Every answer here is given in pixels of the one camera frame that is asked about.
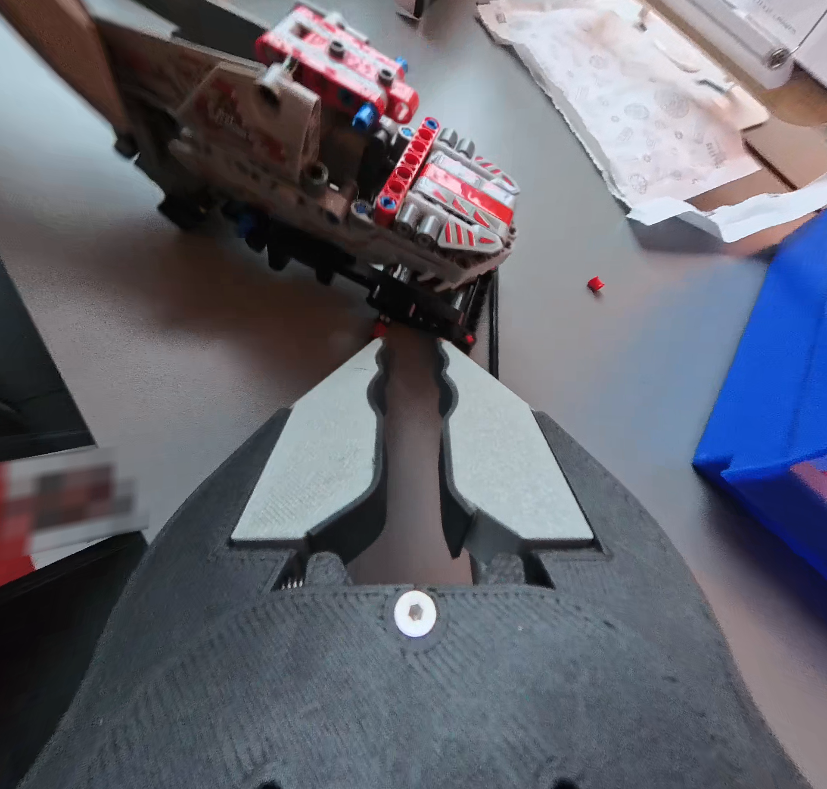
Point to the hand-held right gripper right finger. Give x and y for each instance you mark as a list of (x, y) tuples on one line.
[(517, 466)]

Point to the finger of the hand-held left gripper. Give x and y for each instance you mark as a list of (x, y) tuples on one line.
[(51, 20)]

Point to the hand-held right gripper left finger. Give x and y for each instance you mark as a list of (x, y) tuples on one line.
[(310, 466)]

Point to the small red lego bush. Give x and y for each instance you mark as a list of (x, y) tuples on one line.
[(379, 331), (595, 284)]

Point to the red grey lego vehicle model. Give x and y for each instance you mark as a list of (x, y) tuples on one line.
[(271, 130)]

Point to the blue plastic bin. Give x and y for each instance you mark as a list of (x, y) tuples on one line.
[(775, 401)]

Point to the white torn paper bag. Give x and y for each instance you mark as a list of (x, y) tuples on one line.
[(711, 220)]

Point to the printed paper bag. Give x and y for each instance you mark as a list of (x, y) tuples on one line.
[(633, 104)]

